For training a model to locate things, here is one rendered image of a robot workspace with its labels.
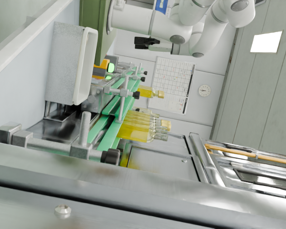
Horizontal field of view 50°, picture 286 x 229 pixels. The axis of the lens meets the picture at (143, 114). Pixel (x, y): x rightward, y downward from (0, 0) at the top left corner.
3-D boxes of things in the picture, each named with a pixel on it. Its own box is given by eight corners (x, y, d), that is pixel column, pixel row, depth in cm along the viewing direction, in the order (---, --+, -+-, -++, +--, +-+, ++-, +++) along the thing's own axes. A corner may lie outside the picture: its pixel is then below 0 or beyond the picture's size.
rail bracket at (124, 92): (98, 119, 108) (133, 126, 108) (106, 72, 104) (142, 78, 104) (100, 117, 110) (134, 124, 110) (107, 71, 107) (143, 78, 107)
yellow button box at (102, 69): (90, 72, 145) (105, 75, 145) (92, 56, 144) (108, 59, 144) (92, 71, 152) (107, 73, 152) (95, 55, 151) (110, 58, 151)
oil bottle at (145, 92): (125, 93, 223) (163, 101, 223) (126, 85, 222) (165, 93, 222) (125, 92, 228) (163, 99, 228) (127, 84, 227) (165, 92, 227)
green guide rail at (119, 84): (104, 94, 110) (126, 98, 110) (105, 91, 110) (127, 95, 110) (135, 67, 281) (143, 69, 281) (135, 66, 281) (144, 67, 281)
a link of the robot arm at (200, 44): (211, -2, 111) (184, 30, 130) (211, 29, 106) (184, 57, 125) (232, 5, 113) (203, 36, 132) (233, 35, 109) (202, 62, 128)
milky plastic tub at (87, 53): (45, 101, 88) (76, 107, 88) (56, 20, 83) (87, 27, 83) (63, 92, 105) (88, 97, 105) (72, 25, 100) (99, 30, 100)
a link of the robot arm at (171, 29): (149, 27, 112) (192, 36, 111) (155, -2, 116) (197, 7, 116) (146, 42, 121) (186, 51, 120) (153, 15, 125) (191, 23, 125)
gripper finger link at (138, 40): (150, 37, 129) (134, 37, 129) (150, 36, 126) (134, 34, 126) (150, 45, 129) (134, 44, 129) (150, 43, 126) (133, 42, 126)
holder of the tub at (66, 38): (41, 118, 89) (68, 123, 89) (54, 21, 83) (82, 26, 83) (60, 107, 106) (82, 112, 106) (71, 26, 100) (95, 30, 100)
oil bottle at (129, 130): (97, 133, 116) (153, 144, 116) (100, 119, 114) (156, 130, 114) (100, 129, 121) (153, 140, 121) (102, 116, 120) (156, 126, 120)
